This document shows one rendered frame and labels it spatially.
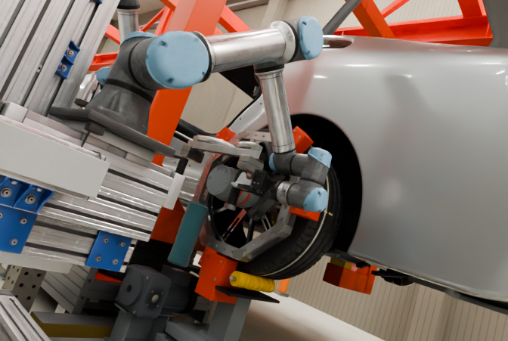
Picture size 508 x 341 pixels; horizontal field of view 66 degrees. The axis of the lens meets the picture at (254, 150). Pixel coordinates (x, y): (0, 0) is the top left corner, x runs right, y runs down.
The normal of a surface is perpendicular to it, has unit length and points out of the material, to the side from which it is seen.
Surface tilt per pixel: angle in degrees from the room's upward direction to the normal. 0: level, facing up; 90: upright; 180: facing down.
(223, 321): 90
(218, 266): 90
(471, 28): 90
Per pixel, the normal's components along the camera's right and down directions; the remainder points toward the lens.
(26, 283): 0.73, 0.11
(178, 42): 0.57, 0.11
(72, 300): -0.60, -0.36
